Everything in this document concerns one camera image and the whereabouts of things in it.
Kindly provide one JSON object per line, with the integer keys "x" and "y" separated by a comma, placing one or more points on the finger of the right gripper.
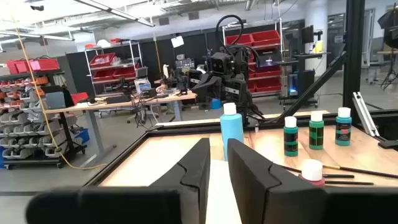
{"x": 201, "y": 96}
{"x": 214, "y": 93}

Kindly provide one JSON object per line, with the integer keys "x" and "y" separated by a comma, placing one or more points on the small green paint bottle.
{"x": 290, "y": 138}
{"x": 316, "y": 133}

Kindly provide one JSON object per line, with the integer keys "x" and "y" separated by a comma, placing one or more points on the black studio light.
{"x": 390, "y": 28}

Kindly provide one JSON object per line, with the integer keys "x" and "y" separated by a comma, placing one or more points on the silver aluminium bar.
{"x": 365, "y": 115}

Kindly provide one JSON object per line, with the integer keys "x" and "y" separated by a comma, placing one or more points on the black computer tower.
{"x": 303, "y": 82}

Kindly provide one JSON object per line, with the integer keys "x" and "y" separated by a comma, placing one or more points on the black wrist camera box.
{"x": 220, "y": 62}

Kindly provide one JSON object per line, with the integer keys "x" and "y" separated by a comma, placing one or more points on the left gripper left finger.
{"x": 192, "y": 174}

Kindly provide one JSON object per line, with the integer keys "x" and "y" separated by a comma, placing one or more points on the black aluminium table frame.
{"x": 354, "y": 46}

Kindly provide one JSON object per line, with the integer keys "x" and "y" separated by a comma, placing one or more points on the black monitor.
{"x": 308, "y": 34}

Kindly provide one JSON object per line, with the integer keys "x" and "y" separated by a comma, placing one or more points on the wooden workbench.
{"x": 93, "y": 107}

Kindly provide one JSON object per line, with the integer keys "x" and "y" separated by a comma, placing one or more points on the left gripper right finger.
{"x": 248, "y": 174}

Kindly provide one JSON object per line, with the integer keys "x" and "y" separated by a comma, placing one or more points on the thin black paintbrush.
{"x": 339, "y": 176}
{"x": 348, "y": 183}

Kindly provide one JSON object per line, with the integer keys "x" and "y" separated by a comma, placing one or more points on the small teal paint bottle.
{"x": 343, "y": 130}

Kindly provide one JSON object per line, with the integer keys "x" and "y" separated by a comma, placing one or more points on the small maroon paint bottle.
{"x": 311, "y": 171}

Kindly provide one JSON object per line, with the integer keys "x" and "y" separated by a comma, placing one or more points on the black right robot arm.
{"x": 245, "y": 105}

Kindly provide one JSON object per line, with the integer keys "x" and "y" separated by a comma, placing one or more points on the large light blue paint bottle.
{"x": 231, "y": 133}

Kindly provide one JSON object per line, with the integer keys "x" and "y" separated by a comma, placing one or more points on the grey parts bin rack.
{"x": 21, "y": 124}

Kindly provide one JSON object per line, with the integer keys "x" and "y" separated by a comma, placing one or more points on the wide paintbrush gold ferrule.
{"x": 367, "y": 171}

